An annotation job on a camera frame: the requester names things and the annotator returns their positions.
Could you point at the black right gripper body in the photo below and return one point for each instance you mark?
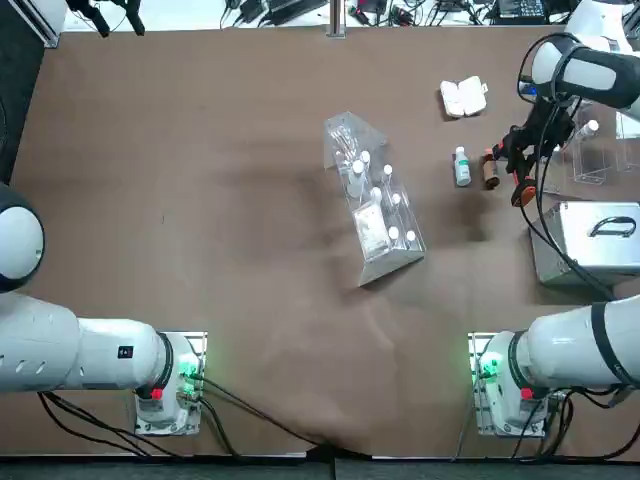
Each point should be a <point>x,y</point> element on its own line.
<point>547,125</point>

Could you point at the clear acrylic bottle shelf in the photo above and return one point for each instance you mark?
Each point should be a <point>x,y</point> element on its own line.
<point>592,165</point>

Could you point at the white flat packet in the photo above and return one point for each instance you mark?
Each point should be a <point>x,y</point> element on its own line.
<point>372,230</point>

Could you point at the white plastic pill box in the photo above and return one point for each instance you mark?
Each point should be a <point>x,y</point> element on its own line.
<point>462,97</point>

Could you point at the clear acrylic shelf with packets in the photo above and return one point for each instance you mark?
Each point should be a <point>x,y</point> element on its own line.
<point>385,270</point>

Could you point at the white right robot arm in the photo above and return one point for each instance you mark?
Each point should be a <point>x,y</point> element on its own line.
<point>575,345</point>

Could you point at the black electronic device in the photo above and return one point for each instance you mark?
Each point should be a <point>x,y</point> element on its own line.
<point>520,7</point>

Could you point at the black stand legs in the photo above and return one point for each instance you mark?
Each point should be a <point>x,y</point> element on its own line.
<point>100,20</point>

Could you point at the aluminium carrying case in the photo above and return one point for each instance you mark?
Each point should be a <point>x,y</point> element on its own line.
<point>565,240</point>

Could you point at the red black plug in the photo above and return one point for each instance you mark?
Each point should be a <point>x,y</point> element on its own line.
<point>367,10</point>

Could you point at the tall white-capped clear bottle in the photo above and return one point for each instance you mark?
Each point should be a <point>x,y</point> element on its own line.
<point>356,180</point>

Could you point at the brown medicine bottle orange cap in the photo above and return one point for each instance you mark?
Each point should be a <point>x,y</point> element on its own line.
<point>490,175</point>

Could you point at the silver metal post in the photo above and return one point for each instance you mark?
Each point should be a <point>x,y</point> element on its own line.
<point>337,17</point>

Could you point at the black power adapter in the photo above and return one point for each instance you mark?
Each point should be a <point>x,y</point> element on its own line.
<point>250,9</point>

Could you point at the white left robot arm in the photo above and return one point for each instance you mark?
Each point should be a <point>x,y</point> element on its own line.
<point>100,355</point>

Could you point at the pink printed clear packet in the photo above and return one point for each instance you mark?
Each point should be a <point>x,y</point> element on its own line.
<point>342,142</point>

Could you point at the orange black barcode scanner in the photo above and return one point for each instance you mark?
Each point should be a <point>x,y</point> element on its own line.
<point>525,192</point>

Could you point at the aluminium frame profile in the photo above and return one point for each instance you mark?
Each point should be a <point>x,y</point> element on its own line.
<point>47,32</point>

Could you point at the black power strip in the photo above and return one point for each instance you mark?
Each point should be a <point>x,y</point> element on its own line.
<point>295,5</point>

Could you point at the white medicine bottle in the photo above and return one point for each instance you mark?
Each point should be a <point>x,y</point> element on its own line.
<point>462,167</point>

